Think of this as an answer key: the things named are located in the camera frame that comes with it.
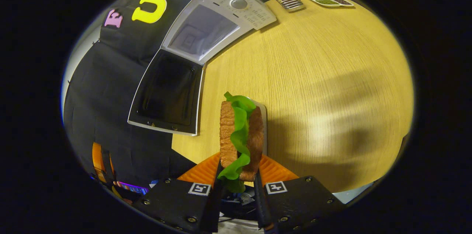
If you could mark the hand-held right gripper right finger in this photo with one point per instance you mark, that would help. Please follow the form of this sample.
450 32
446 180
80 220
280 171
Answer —
261 208

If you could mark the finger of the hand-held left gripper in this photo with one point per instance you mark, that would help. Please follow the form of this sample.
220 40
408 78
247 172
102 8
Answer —
112 166
105 167

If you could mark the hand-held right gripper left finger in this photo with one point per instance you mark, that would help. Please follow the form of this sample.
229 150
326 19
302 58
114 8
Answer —
215 212

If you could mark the lettuce sandwich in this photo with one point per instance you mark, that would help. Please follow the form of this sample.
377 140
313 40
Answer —
239 134

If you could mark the white microwave oven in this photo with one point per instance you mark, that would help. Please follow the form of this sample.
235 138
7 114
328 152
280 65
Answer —
199 35

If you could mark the small white rectangular tray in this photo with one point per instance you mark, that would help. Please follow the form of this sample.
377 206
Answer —
264 123

